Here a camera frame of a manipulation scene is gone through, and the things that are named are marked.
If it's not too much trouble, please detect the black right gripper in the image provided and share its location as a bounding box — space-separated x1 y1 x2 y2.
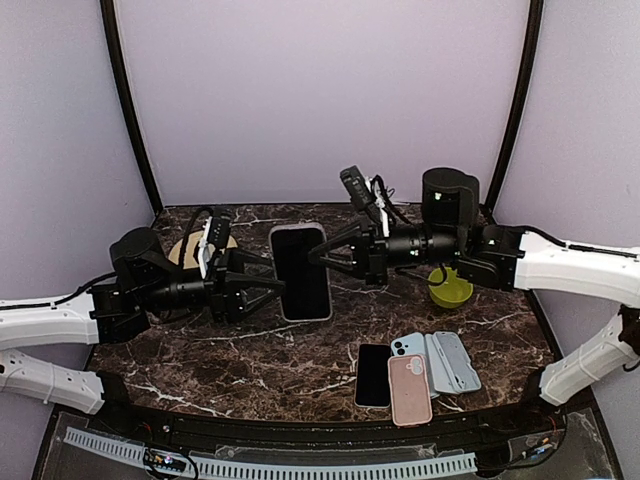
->
308 214 464 286

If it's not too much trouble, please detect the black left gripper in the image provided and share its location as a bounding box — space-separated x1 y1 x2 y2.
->
138 246 287 324

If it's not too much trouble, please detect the clear magsafe phone case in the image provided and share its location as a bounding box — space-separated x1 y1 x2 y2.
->
268 223 334 323

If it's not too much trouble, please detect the black phone light-blue edge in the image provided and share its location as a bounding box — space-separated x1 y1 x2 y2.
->
354 344 392 408

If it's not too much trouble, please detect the grey-blue phone case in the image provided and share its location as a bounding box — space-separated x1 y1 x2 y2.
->
425 331 482 395

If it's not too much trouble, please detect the pink phone case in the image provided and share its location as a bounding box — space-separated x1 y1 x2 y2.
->
387 354 433 428

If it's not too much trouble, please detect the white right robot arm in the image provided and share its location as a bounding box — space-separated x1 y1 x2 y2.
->
308 166 639 434

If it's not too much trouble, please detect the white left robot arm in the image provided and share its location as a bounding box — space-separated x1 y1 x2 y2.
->
1 227 285 436

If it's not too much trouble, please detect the light blue phone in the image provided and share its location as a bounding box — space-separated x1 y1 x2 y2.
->
391 332 427 358

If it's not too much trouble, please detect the beige ceramic plate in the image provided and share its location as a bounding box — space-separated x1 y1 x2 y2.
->
168 234 239 269

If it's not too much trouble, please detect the lime green bowl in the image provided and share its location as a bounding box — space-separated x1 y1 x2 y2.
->
428 267 474 309

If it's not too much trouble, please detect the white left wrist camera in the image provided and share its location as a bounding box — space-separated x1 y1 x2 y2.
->
195 208 231 279

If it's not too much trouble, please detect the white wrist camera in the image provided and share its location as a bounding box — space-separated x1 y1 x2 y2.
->
195 208 231 279
339 165 393 237

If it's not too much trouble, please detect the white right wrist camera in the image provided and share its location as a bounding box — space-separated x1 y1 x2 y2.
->
339 165 393 237

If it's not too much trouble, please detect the black front table rail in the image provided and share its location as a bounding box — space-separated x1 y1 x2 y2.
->
54 384 596 454

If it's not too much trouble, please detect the white slotted cable duct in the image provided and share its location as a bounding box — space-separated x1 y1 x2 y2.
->
63 427 478 479

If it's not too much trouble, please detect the black right frame post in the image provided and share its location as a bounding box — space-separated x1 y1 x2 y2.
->
484 0 545 217

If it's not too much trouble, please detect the black frame post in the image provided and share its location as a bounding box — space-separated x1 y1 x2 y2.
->
99 0 164 216
484 0 545 217

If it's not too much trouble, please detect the black left frame post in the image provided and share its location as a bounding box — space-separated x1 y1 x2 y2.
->
99 0 164 216

